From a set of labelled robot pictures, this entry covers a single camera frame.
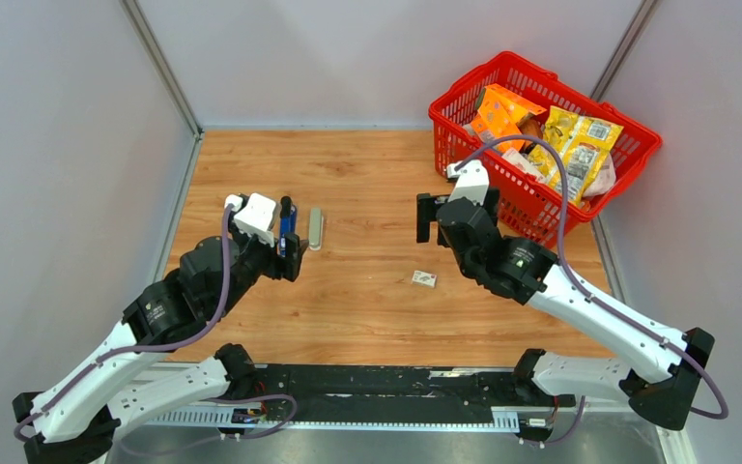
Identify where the red plastic shopping basket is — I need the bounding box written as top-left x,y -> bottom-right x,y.
427,50 -> 664,253

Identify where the grey white stapler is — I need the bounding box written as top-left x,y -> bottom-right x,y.
308,207 -> 325,250

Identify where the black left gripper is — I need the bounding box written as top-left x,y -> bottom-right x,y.
214,208 -> 311,317

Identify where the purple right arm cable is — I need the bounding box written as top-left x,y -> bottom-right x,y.
454,134 -> 729,448

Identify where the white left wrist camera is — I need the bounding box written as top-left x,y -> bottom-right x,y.
224,192 -> 279,247

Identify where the white bread package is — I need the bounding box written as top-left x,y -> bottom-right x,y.
501,148 -> 546,184

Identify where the orange carton box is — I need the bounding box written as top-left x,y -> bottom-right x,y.
470,84 -> 547,143

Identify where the yellow crisps bag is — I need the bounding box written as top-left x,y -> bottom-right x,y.
556,116 -> 624,206

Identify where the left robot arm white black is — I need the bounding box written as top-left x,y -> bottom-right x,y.
13,228 -> 308,463

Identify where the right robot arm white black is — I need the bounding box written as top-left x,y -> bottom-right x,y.
416,188 -> 715,430

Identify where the aluminium slotted rail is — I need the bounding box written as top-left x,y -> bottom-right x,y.
143,363 -> 520,433

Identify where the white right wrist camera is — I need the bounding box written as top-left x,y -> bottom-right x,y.
445,159 -> 490,206

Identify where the white staple box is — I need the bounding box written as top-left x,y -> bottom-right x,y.
412,270 -> 438,288

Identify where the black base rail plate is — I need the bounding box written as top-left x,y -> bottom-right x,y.
222,363 -> 575,424

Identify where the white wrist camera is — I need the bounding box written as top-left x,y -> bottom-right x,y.
224,192 -> 279,247
445,159 -> 490,206

